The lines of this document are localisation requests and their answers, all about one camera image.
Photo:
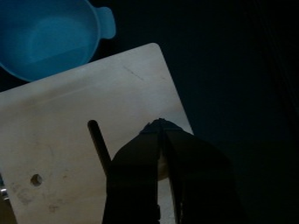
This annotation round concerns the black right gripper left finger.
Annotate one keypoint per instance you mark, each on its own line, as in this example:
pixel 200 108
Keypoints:
pixel 133 175

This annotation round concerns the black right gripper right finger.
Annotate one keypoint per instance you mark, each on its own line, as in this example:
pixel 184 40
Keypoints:
pixel 201 180

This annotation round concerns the white plastic cutting board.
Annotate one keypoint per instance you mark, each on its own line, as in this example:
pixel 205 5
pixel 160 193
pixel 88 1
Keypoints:
pixel 77 116

